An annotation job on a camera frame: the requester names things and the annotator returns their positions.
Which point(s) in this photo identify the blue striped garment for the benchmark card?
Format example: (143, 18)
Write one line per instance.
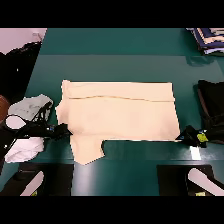
(209, 39)

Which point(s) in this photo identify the light grey garment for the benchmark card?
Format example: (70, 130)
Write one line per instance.
(30, 106)

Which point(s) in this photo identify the black garment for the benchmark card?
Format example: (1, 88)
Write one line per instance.
(213, 96)
(17, 71)

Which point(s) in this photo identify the cream T-shirt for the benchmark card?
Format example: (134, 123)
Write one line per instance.
(120, 113)

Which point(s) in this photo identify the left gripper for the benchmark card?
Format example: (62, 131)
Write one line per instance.
(61, 130)

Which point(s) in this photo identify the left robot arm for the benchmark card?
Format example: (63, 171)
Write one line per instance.
(32, 129)

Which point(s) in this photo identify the brown garment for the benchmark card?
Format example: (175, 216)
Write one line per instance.
(3, 108)

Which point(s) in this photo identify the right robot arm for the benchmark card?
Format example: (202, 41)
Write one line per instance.
(216, 131)

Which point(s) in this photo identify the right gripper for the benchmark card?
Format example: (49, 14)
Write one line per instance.
(188, 136)

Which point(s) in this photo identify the white garment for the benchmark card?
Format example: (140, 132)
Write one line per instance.
(24, 149)

